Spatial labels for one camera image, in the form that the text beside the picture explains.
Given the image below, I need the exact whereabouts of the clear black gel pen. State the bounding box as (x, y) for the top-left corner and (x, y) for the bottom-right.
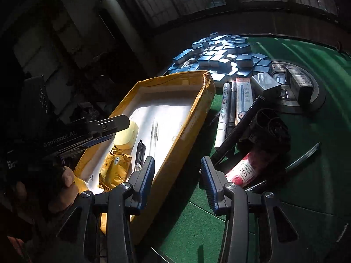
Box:
(134, 140), (146, 172)

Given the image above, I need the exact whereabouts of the pink rose hand cream tube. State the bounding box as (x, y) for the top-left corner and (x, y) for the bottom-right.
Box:
(226, 149), (270, 188)

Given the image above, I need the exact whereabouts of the white silver pen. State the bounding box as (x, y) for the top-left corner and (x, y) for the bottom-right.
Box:
(149, 122), (158, 156)

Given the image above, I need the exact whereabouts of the yellow cardboard box tray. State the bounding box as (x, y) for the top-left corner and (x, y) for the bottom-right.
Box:
(73, 69), (217, 244)

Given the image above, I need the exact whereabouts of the long black pen case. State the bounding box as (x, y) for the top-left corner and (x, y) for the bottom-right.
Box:
(211, 96), (267, 166)

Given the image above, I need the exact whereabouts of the white orange ointment box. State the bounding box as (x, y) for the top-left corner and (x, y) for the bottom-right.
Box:
(235, 78), (253, 125)

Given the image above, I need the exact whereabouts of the black grip ballpoint pen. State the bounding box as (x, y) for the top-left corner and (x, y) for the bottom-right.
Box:
(244, 141), (321, 194)

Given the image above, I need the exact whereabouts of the person's left hand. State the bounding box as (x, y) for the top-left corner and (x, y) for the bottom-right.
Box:
(7, 166), (79, 258)

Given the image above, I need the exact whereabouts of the yellow crumpled packet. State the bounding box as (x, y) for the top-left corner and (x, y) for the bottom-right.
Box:
(98, 146), (132, 191)

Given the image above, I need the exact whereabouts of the white paint marker pen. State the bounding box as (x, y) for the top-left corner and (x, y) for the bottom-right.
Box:
(214, 83), (231, 150)

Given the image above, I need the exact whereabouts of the black red marker pen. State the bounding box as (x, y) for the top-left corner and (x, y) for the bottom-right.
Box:
(226, 80), (236, 137)

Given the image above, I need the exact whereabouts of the white phone charger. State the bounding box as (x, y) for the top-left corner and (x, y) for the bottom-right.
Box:
(251, 73), (281, 99)

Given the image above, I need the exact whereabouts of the round table centre console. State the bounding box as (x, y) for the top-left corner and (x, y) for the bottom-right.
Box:
(269, 60), (326, 115)

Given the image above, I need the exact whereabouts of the blue white mahjong tile pile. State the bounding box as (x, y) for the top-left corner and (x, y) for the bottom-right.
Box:
(164, 32), (272, 83)

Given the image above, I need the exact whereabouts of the black white cigarette box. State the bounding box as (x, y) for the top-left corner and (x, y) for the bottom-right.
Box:
(286, 67), (313, 105)

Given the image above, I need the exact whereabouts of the white air conditioner column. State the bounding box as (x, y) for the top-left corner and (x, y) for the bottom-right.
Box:
(100, 0), (143, 53)

